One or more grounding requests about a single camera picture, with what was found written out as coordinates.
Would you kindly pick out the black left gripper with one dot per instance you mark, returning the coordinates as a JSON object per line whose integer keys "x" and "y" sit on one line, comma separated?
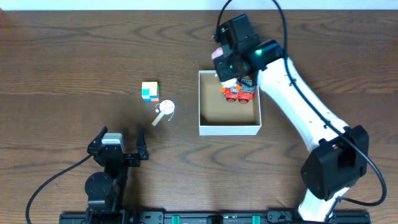
{"x": 123, "y": 157}

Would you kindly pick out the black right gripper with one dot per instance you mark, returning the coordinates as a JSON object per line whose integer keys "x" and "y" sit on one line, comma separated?
{"x": 223, "y": 75}

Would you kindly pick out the red toy truck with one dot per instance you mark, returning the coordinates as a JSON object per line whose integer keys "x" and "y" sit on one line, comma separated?
{"x": 242, "y": 92}

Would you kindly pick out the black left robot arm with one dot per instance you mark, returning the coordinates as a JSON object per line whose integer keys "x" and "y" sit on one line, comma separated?
{"x": 105, "y": 189}

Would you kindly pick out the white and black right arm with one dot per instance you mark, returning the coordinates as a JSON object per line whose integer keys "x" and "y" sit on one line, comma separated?
{"x": 338, "y": 152}

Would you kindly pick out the small wooden rattle drum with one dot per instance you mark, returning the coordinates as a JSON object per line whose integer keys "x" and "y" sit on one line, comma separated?
{"x": 166, "y": 107}

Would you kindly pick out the multicoloured puzzle cube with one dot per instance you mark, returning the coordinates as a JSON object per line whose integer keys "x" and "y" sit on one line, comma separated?
{"x": 150, "y": 91}

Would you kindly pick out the white cardboard box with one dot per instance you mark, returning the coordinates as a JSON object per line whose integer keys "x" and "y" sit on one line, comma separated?
{"x": 218, "y": 117}

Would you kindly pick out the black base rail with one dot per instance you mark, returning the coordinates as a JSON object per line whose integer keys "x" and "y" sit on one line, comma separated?
{"x": 272, "y": 216}

